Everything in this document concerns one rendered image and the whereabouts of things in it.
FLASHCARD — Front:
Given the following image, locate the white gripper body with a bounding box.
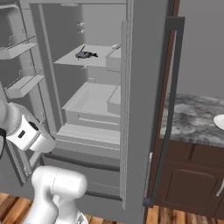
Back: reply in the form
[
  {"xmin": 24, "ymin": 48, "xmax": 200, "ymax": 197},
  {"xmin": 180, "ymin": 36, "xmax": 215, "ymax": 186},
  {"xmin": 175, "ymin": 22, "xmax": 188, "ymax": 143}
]
[{"xmin": 28, "ymin": 131, "xmax": 57, "ymax": 154}]

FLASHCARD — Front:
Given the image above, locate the grey fridge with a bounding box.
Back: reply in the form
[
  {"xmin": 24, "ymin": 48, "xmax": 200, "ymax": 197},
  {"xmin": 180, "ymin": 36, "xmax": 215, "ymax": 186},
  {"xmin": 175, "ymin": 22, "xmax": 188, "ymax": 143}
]
[{"xmin": 27, "ymin": 0, "xmax": 130, "ymax": 218}]

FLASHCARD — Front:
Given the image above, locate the wide grey fridge drawer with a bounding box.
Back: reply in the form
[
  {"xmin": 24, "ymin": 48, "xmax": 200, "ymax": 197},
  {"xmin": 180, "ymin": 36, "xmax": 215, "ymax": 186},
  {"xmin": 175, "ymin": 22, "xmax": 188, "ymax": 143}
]
[{"xmin": 61, "ymin": 81, "xmax": 122, "ymax": 124}]

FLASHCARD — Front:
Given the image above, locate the grey fridge door with shelves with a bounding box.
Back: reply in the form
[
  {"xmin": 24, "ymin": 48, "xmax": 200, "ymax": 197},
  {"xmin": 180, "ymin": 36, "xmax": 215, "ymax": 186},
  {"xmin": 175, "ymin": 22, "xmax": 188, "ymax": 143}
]
[{"xmin": 0, "ymin": 0, "xmax": 57, "ymax": 187}]

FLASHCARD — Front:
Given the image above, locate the dark grey fish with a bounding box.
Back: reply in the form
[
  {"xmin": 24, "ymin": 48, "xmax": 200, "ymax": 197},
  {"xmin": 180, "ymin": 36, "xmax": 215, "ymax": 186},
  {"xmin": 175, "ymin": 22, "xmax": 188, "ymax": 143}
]
[{"xmin": 74, "ymin": 45, "xmax": 99, "ymax": 61}]

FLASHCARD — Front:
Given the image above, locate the grey fridge shelf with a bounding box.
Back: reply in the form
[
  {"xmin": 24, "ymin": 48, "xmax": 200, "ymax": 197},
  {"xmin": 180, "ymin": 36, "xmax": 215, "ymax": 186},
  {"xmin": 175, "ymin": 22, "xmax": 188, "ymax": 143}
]
[{"xmin": 52, "ymin": 43, "xmax": 122, "ymax": 69}]

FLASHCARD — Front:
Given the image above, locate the small grey fridge bin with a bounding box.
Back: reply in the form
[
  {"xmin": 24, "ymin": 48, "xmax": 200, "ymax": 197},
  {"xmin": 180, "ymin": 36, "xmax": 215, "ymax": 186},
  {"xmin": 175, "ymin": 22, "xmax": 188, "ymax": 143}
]
[{"xmin": 104, "ymin": 43, "xmax": 122, "ymax": 74}]

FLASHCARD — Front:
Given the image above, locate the plain grey fridge door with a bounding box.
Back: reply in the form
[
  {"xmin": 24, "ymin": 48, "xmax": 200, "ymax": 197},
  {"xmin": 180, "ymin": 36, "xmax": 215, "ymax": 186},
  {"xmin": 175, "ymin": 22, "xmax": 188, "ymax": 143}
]
[{"xmin": 121, "ymin": 0, "xmax": 178, "ymax": 224}]

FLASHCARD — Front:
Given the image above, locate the brown cupboard door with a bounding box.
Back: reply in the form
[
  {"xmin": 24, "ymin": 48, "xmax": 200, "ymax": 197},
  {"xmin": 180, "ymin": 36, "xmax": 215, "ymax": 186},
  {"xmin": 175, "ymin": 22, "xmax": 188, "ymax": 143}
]
[{"xmin": 154, "ymin": 163, "xmax": 224, "ymax": 218}]

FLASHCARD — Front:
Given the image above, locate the grey freezer drawer front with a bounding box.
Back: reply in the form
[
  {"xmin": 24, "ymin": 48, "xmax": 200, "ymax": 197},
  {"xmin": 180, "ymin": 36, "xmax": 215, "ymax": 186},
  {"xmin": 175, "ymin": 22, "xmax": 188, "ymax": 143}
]
[{"xmin": 42, "ymin": 152, "xmax": 123, "ymax": 202}]

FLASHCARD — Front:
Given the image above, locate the brown drawer front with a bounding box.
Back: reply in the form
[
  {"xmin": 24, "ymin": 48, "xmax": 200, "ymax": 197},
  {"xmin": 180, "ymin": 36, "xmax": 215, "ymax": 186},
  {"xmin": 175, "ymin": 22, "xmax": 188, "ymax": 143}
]
[{"xmin": 186, "ymin": 143, "xmax": 224, "ymax": 169}]

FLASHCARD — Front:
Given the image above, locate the white plate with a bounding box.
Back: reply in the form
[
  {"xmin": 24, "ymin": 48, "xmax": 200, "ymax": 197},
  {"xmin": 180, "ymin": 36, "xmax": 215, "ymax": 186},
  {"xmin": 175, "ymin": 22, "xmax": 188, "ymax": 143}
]
[{"xmin": 213, "ymin": 114, "xmax": 224, "ymax": 131}]

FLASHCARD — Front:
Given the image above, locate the dark grey fridge door handle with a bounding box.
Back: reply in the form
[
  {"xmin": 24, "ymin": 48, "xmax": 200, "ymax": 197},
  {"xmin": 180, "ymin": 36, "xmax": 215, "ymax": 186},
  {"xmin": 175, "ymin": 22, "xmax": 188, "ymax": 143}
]
[{"xmin": 143, "ymin": 16, "xmax": 186, "ymax": 208}]

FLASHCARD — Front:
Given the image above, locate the silver cupboard handle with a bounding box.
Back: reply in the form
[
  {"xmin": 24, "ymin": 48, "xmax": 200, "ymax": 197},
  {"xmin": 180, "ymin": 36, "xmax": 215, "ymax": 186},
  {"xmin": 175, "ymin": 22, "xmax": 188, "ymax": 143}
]
[{"xmin": 215, "ymin": 178, "xmax": 224, "ymax": 198}]

